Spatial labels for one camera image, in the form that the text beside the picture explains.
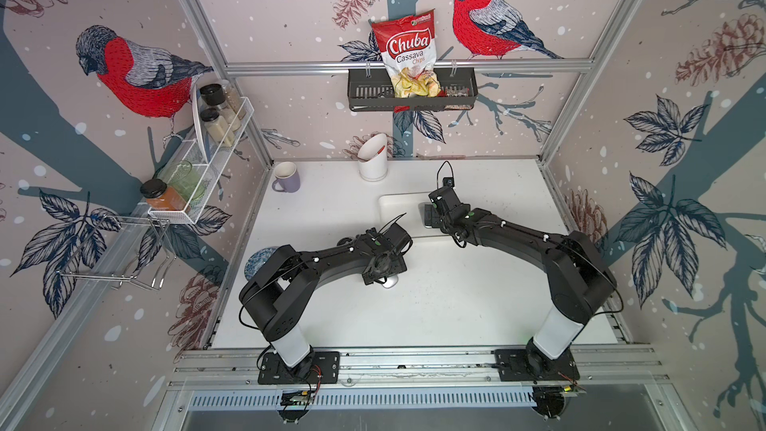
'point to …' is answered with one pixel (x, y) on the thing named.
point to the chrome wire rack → (152, 283)
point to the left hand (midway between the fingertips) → (397, 265)
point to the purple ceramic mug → (287, 178)
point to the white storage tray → (407, 210)
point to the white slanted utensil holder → (373, 158)
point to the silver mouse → (391, 281)
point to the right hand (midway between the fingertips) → (440, 208)
